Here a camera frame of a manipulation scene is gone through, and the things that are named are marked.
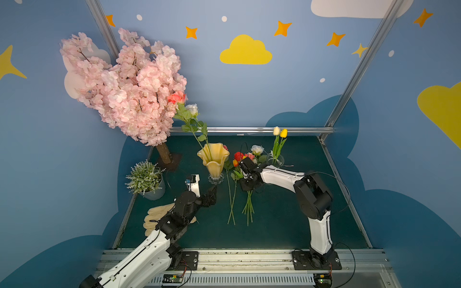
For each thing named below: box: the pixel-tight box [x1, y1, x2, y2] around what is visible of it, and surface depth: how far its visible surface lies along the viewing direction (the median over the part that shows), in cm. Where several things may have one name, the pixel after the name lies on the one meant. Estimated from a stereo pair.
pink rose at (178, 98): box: [166, 91, 206, 152], surface depth 73 cm
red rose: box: [233, 151, 245, 162], surface depth 108 cm
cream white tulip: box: [272, 126, 281, 163], surface depth 90 cm
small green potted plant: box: [124, 159, 167, 201], surface depth 84 cm
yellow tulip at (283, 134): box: [275, 128, 288, 163], surface depth 88 cm
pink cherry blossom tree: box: [60, 28, 187, 165], surface depth 63 cm
